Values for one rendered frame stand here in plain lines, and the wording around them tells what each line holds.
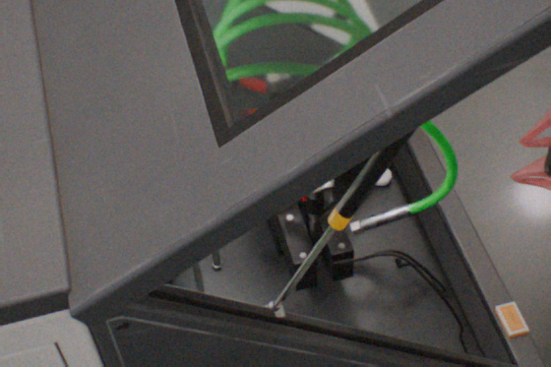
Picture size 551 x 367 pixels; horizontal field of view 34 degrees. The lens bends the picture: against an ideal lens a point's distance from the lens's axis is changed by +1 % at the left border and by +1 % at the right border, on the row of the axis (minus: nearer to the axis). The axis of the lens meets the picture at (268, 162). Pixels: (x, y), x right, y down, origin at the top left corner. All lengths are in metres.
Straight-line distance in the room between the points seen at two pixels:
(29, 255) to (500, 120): 2.30
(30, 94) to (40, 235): 0.19
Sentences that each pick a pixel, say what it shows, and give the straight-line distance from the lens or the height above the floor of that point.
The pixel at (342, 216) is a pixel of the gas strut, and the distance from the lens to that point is 0.85.
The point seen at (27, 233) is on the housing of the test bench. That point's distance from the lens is 0.85.
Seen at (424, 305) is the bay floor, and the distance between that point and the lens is 1.56.
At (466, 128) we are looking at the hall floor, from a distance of 2.94.
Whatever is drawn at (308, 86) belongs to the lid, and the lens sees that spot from 0.75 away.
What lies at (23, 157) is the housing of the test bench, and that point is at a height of 1.50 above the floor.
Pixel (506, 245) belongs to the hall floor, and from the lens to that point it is 2.67.
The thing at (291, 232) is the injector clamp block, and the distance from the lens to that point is 1.45.
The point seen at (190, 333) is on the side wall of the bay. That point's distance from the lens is 0.91.
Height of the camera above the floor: 2.16
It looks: 50 degrees down
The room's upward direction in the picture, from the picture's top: 5 degrees counter-clockwise
